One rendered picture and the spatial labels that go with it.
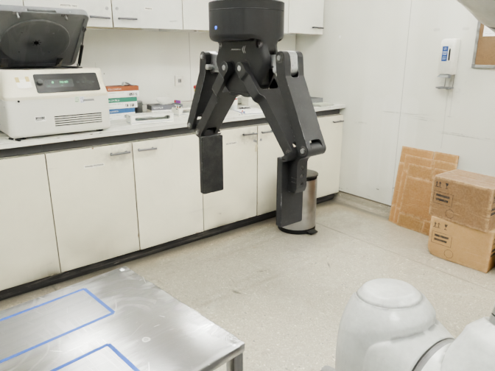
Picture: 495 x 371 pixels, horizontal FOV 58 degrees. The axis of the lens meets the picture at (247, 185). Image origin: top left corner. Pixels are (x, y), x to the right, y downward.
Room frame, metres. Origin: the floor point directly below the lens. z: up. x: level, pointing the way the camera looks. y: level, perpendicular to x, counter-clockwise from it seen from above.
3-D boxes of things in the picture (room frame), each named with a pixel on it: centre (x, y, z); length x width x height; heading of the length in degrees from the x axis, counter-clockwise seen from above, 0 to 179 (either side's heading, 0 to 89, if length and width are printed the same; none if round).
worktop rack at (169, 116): (2.95, 0.65, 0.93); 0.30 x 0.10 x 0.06; 121
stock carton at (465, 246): (2.78, -1.50, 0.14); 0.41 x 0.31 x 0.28; 43
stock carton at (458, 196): (2.78, -1.48, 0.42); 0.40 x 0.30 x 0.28; 36
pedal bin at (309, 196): (3.29, -0.40, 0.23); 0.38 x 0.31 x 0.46; 39
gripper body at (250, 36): (0.47, 0.00, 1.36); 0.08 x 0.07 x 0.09; 39
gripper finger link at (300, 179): (0.40, -0.05, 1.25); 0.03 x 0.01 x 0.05; 39
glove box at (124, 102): (3.15, 0.91, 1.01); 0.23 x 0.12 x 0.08; 128
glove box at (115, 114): (3.14, 0.93, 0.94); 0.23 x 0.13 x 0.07; 134
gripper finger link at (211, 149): (0.52, 0.04, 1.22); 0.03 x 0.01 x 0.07; 129
